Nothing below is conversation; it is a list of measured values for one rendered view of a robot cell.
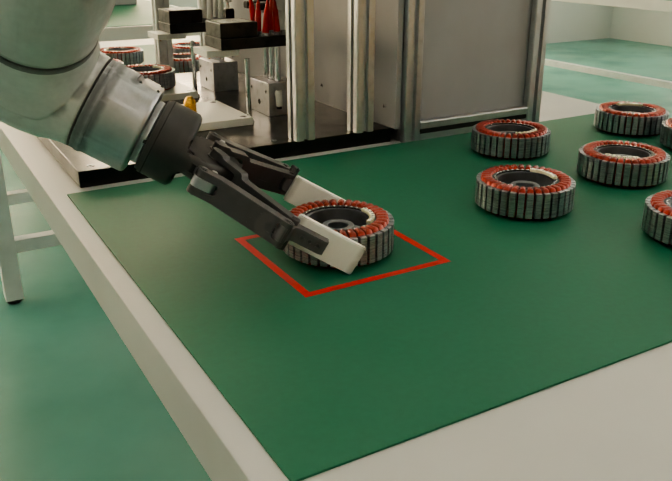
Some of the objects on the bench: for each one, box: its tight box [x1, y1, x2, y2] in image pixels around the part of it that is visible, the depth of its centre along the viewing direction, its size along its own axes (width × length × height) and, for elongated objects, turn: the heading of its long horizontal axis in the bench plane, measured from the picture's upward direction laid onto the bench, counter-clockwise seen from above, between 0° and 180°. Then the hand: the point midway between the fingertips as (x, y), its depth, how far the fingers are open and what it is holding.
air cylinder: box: [199, 57, 239, 92], centre depth 147 cm, size 5×8×6 cm
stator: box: [475, 164, 576, 220], centre depth 89 cm, size 11×11×4 cm
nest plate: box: [161, 81, 198, 102], centre depth 141 cm, size 15×15×1 cm
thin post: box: [244, 58, 255, 123], centre depth 119 cm, size 2×2×10 cm
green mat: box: [67, 113, 672, 481], centre depth 91 cm, size 94×61×1 cm, turn 120°
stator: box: [100, 46, 144, 66], centre depth 187 cm, size 11×11×4 cm
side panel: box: [394, 0, 553, 143], centre depth 119 cm, size 28×3×32 cm, turn 120°
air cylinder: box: [250, 75, 288, 117], centre depth 128 cm, size 5×8×6 cm
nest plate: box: [182, 100, 253, 131], centre depth 122 cm, size 15×15×1 cm
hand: (336, 229), depth 77 cm, fingers closed on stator, 11 cm apart
